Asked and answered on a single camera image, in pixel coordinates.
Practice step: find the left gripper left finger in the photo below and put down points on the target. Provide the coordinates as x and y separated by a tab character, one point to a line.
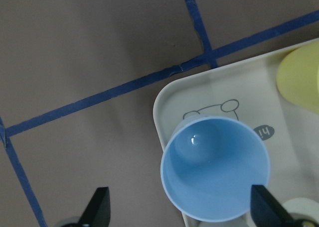
98	211

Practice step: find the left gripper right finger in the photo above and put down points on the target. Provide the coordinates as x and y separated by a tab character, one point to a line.
266	211

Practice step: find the pale green plastic cup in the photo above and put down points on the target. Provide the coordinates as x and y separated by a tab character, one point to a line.
303	208

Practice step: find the blue plastic cup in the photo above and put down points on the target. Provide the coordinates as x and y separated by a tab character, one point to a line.
209	166

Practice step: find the yellow plastic cup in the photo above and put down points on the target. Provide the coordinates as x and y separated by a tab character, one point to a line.
298	77

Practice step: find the beige plastic tray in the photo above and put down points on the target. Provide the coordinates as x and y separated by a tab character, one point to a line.
247	91

